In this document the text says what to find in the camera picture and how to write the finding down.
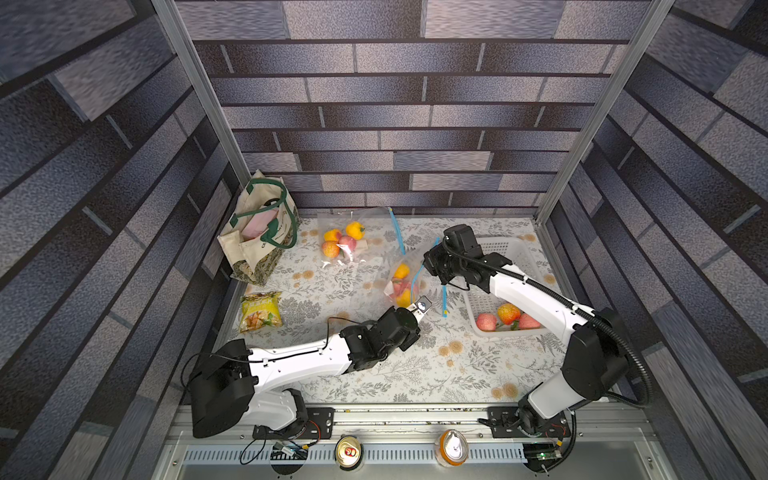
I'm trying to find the yellow peach top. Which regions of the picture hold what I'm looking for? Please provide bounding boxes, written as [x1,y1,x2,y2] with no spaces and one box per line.
[393,263,410,280]

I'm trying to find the canvas tote bag green handles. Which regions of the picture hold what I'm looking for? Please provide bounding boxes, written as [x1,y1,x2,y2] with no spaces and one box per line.
[218,172,299,286]

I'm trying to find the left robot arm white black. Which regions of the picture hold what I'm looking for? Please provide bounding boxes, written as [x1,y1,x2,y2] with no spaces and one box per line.
[187,296,431,438]

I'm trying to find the yellow snack packet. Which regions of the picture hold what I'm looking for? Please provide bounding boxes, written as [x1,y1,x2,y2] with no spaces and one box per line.
[239,292,283,333]

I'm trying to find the large pink peach right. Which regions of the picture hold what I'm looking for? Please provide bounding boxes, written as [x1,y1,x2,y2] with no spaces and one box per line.
[518,313,541,330]

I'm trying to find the yellow peach green leaf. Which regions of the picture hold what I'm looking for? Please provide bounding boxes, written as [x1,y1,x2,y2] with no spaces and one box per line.
[345,221,365,240]

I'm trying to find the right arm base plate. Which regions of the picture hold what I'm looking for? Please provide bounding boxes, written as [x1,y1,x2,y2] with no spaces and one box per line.
[479,405,571,440]

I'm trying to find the yellow peach red blush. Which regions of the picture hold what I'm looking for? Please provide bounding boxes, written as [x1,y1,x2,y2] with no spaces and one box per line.
[395,289,412,308]

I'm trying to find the clear zip-top bag blue zipper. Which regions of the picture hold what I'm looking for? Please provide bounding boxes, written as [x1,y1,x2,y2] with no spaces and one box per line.
[317,207,406,267]

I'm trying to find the orange clear bottle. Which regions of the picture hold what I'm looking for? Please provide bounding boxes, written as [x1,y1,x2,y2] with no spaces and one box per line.
[434,429,469,468]

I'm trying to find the pink peach with leaf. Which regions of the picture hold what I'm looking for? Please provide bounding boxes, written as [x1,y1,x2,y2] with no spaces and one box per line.
[338,235,357,254]

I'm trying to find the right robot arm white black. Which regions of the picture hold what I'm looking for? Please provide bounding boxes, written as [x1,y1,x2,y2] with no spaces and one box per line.
[423,224,653,434]

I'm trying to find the wrinkled yellow red peach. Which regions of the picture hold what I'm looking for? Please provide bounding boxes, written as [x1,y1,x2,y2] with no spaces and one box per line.
[497,303,522,325]

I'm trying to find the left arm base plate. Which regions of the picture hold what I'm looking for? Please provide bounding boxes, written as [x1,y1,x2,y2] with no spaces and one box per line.
[252,407,336,441]

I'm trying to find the white plastic mesh basket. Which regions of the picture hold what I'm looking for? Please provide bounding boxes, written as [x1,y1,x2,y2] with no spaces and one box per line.
[462,237,548,339]

